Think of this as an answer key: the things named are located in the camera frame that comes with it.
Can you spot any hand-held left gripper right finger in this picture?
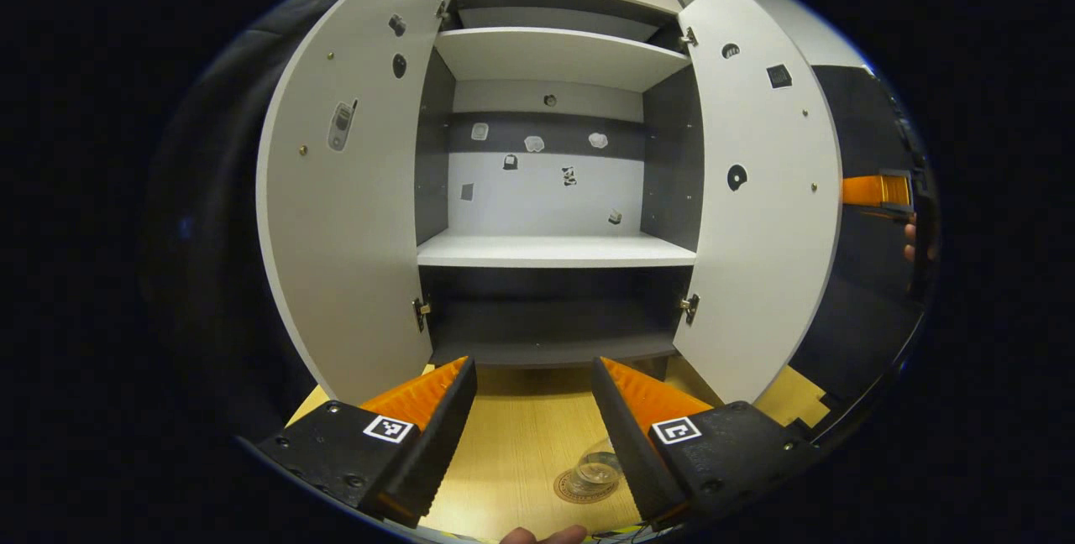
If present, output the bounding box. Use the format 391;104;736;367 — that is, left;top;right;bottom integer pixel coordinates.
590;356;824;528

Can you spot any white and grey cabinet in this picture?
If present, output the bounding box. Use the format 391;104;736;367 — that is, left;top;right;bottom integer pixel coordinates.
414;0;706;370

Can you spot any white cabinet door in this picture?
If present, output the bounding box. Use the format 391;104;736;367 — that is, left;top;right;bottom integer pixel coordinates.
256;0;454;406
672;0;843;406

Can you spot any round brown coaster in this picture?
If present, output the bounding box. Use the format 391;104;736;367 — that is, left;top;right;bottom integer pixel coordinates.
553;467;622;505

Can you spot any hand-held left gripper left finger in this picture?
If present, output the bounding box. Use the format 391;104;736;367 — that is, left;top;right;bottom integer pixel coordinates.
254;356;478;528

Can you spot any white cabinet shelf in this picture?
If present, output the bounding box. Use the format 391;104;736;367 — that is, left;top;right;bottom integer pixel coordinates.
417;229;698;269
434;27;691;93

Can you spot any clear plastic bottle green label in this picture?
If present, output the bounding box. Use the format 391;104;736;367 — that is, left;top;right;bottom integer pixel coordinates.
574;437;627;488

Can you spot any black backdrop cloth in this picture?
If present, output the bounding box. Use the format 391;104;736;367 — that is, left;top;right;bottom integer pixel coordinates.
789;65;935;423
143;0;341;444

